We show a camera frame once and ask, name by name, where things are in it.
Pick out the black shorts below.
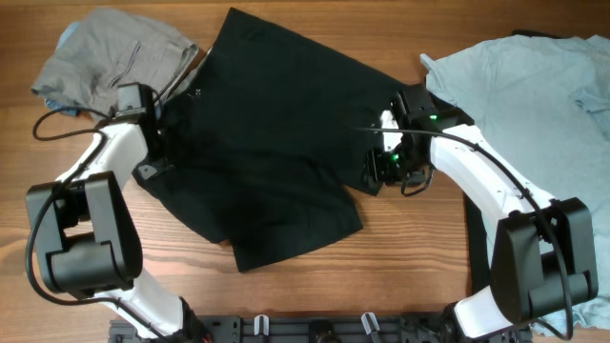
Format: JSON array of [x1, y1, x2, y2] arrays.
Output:
[[138, 9, 403, 272]]

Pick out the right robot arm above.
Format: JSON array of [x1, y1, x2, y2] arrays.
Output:
[[364, 85, 599, 342]]

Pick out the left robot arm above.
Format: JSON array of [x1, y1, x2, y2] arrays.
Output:
[[25, 83, 211, 342]]

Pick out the blue garment under grey shorts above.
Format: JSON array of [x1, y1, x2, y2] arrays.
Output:
[[44, 22, 79, 117]]

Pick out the folded grey shorts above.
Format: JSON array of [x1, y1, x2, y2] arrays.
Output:
[[31, 8, 201, 113]]

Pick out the light blue t-shirt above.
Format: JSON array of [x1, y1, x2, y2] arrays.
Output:
[[420, 35, 609, 330]]

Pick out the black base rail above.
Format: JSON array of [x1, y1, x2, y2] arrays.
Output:
[[108, 312, 534, 343]]

